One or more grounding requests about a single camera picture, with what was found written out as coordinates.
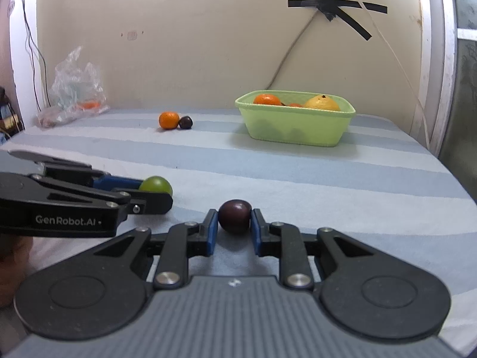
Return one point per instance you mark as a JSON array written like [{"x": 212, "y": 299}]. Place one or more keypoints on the person's left hand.
[{"x": 13, "y": 268}]

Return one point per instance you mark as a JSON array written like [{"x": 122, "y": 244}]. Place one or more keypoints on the clear plastic bag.
[{"x": 74, "y": 82}]

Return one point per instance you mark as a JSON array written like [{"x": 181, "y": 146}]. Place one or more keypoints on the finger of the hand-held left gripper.
[
  {"x": 117, "y": 183},
  {"x": 152, "y": 203}
]

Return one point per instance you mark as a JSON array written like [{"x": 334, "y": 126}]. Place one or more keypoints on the orange tangerine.
[
  {"x": 168, "y": 120},
  {"x": 267, "y": 99}
]

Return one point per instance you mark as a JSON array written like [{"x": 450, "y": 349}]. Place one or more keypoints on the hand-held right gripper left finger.
[{"x": 212, "y": 233}]

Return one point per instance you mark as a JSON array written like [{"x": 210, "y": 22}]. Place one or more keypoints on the dark object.
[{"x": 7, "y": 115}]

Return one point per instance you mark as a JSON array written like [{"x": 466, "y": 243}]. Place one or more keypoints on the black tape cross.
[{"x": 329, "y": 5}]

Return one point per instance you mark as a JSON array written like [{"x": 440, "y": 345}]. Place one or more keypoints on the yellow pear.
[{"x": 322, "y": 102}]

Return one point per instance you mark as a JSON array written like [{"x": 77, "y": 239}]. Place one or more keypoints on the light green plastic basket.
[{"x": 294, "y": 126}]

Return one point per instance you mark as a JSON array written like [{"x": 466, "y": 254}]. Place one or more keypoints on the orange fruit in bag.
[{"x": 90, "y": 104}]

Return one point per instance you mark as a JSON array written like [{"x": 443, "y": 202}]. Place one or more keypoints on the green plum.
[{"x": 156, "y": 184}]

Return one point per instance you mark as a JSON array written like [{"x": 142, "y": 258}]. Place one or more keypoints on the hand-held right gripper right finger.
[{"x": 256, "y": 233}]

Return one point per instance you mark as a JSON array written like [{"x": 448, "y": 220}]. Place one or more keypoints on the dark purple plum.
[
  {"x": 185, "y": 122},
  {"x": 234, "y": 216}
]

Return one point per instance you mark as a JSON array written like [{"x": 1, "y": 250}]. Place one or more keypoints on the blue striped sheet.
[{"x": 298, "y": 179}]

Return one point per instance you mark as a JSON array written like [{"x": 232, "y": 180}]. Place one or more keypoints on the white window frame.
[{"x": 445, "y": 82}]

